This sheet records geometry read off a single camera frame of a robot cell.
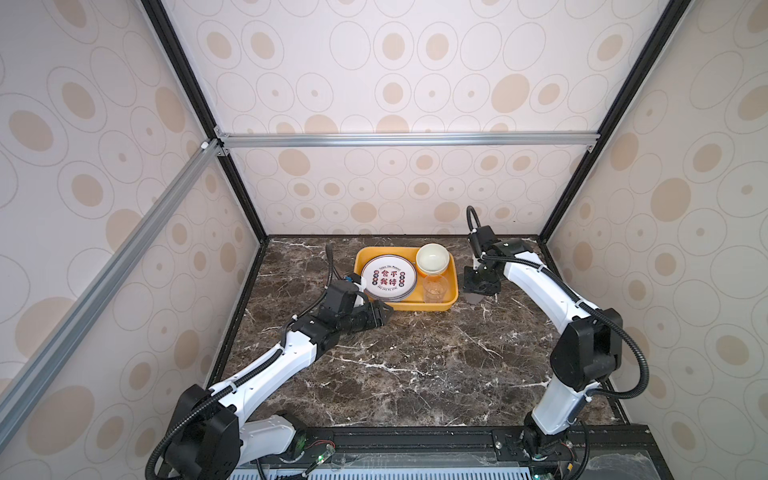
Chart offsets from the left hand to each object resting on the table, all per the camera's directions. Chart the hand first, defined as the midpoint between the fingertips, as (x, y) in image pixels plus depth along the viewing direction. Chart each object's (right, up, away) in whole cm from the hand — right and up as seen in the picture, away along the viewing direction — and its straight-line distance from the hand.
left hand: (395, 310), depth 78 cm
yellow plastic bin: (+8, -1, +24) cm, 25 cm away
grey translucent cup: (+27, +1, +21) cm, 34 cm away
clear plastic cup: (+14, +4, +22) cm, 26 cm away
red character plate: (-2, +8, +26) cm, 27 cm away
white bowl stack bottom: (+13, +14, +24) cm, 31 cm away
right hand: (+22, +5, +10) cm, 25 cm away
